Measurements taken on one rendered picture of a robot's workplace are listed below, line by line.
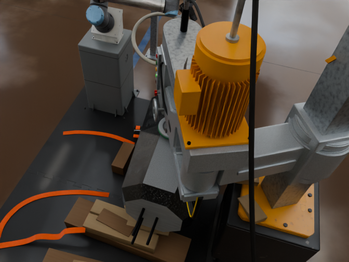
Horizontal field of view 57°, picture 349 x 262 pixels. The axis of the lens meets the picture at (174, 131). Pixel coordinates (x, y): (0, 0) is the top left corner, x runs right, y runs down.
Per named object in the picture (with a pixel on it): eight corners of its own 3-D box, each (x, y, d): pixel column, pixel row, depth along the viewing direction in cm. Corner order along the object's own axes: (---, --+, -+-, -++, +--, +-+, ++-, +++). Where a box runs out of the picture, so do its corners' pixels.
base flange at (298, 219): (311, 177, 238) (314, 173, 234) (311, 240, 207) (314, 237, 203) (245, 159, 243) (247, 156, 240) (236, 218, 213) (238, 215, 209)
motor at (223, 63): (253, 143, 130) (287, 65, 99) (177, 150, 125) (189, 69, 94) (234, 94, 147) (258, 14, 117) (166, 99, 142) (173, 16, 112)
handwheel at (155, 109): (169, 126, 208) (171, 109, 197) (153, 127, 207) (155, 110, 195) (166, 108, 218) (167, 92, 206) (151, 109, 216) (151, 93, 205)
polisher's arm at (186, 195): (214, 208, 181) (233, 158, 144) (173, 212, 178) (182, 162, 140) (189, 111, 227) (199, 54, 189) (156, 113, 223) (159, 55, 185)
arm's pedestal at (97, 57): (82, 110, 361) (69, 46, 295) (100, 81, 392) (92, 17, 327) (125, 120, 356) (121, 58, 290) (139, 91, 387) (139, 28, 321)
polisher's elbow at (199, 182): (207, 158, 179) (214, 136, 164) (220, 188, 168) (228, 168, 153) (175, 165, 175) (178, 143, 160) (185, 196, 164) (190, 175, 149)
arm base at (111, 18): (92, 31, 298) (89, 28, 288) (95, 10, 296) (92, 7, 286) (112, 34, 296) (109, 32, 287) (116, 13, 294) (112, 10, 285)
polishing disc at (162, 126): (152, 123, 242) (152, 122, 241) (176, 113, 251) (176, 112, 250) (168, 143, 232) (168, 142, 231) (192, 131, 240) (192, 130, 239)
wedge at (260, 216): (265, 220, 209) (267, 217, 205) (252, 225, 206) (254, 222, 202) (250, 194, 220) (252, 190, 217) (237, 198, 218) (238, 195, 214)
